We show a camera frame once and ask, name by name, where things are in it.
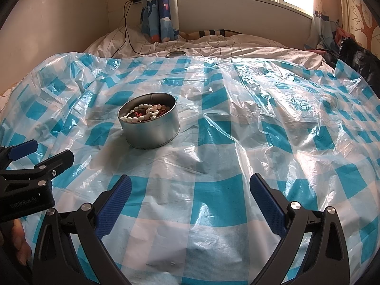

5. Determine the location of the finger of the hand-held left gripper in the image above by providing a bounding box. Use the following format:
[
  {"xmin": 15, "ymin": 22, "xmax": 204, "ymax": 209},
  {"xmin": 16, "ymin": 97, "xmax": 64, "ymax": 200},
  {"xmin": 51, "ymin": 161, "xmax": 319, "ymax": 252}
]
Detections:
[
  {"xmin": 0, "ymin": 150, "xmax": 75, "ymax": 189},
  {"xmin": 0, "ymin": 141, "xmax": 38, "ymax": 162}
]

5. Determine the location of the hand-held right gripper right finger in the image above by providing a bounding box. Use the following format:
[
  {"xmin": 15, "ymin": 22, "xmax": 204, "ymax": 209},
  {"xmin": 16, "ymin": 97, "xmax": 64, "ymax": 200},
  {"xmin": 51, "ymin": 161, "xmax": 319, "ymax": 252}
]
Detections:
[{"xmin": 249, "ymin": 173, "xmax": 351, "ymax": 285}]

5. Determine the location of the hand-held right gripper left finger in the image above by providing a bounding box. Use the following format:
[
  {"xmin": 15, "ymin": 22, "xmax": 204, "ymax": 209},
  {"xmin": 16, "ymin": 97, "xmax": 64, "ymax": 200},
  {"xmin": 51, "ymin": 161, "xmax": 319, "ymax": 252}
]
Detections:
[{"xmin": 31, "ymin": 175, "xmax": 133, "ymax": 285}]

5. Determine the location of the round metal tin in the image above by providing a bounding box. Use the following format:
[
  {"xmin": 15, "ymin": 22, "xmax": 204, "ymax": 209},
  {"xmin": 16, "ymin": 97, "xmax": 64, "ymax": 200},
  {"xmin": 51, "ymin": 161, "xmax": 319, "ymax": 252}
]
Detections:
[{"xmin": 118, "ymin": 93, "xmax": 181, "ymax": 149}]

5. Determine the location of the white pearl bracelet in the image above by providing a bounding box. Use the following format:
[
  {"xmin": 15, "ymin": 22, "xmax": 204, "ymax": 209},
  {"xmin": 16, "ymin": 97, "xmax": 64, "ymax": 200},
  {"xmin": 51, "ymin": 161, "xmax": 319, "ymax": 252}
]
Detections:
[{"xmin": 120, "ymin": 103, "xmax": 155, "ymax": 124}]

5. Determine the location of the pink bead bracelet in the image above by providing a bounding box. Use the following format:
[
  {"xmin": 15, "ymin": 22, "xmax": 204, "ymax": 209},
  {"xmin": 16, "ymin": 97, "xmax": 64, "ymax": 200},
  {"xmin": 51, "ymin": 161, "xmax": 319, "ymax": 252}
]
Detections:
[{"xmin": 145, "ymin": 104, "xmax": 171, "ymax": 116}]

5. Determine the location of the person's left hand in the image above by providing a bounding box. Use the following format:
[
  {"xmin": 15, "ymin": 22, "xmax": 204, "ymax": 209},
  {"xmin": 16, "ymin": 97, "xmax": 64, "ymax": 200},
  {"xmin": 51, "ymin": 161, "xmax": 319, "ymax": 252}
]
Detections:
[{"xmin": 0, "ymin": 217, "xmax": 33, "ymax": 266}]

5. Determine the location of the blue white checkered plastic sheet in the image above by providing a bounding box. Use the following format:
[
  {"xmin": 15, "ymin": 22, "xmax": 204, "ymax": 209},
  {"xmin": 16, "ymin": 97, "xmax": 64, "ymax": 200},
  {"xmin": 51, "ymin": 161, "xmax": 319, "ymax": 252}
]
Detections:
[{"xmin": 0, "ymin": 52, "xmax": 380, "ymax": 285}]

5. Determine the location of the black plastic bag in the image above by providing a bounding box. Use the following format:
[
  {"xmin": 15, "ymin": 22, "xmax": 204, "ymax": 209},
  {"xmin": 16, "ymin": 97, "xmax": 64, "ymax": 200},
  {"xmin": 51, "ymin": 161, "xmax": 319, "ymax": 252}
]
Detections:
[{"xmin": 332, "ymin": 37, "xmax": 380, "ymax": 95}]

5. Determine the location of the striped pillow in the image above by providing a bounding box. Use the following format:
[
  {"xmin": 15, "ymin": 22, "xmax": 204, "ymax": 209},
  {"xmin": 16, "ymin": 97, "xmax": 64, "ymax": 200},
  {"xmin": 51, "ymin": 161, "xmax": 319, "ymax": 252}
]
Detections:
[{"xmin": 181, "ymin": 29, "xmax": 238, "ymax": 40}]

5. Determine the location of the blue cartoon curtain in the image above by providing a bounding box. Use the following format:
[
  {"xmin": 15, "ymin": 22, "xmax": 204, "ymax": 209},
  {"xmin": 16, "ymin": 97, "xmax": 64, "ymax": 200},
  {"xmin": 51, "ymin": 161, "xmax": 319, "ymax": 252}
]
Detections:
[{"xmin": 140, "ymin": 0, "xmax": 180, "ymax": 43}]

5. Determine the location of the red patterned cloth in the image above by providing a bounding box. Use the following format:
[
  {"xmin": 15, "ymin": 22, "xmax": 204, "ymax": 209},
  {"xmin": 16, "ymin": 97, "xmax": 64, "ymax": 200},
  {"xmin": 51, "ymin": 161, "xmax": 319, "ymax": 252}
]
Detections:
[{"xmin": 334, "ymin": 27, "xmax": 346, "ymax": 46}]

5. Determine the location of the pale cartoon curtain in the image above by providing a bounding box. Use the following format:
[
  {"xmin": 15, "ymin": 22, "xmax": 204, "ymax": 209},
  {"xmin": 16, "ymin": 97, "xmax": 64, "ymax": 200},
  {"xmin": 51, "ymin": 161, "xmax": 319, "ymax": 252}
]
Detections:
[{"xmin": 306, "ymin": 9, "xmax": 339, "ymax": 51}]

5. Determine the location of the black charger cable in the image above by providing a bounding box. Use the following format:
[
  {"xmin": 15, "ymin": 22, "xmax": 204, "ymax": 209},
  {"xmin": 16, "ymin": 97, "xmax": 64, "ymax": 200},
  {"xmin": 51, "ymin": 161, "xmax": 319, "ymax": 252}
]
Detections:
[{"xmin": 111, "ymin": 0, "xmax": 155, "ymax": 57}]

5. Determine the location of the tree wall decal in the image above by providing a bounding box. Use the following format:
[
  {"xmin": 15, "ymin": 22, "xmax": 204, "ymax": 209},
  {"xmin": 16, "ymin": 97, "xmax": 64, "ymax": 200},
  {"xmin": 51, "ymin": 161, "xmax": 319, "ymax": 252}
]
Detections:
[{"xmin": 347, "ymin": 0, "xmax": 380, "ymax": 45}]

